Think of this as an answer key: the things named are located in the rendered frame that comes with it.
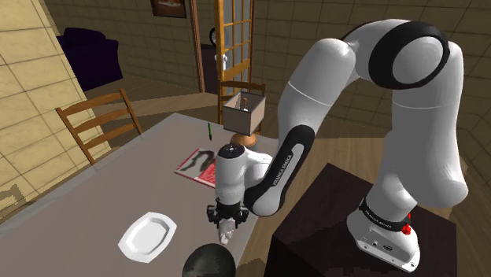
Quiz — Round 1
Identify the dark purple sofa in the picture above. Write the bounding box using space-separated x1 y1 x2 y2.
56 27 124 92

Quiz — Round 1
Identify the grey table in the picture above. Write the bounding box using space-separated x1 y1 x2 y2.
0 112 279 277

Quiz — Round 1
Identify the wooden glazed door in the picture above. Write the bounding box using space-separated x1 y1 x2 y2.
213 0 256 96

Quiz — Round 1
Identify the small white grey object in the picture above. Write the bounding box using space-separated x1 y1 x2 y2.
217 218 237 246

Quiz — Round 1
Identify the white rectangular plate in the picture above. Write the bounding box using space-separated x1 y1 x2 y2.
117 211 178 264

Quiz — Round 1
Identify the dark robot stand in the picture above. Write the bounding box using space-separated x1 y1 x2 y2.
264 162 458 277

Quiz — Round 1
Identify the framed wall picture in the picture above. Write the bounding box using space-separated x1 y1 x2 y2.
150 0 188 20

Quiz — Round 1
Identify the red and white magazine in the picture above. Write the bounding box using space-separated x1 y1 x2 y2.
174 147 218 190

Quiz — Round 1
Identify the table lamp with square shade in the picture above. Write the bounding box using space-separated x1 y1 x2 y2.
222 90 267 151

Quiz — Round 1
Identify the dark round bowl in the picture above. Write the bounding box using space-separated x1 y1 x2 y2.
181 242 237 277

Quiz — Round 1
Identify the wooden slatted chair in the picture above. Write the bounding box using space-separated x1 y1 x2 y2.
54 88 145 166

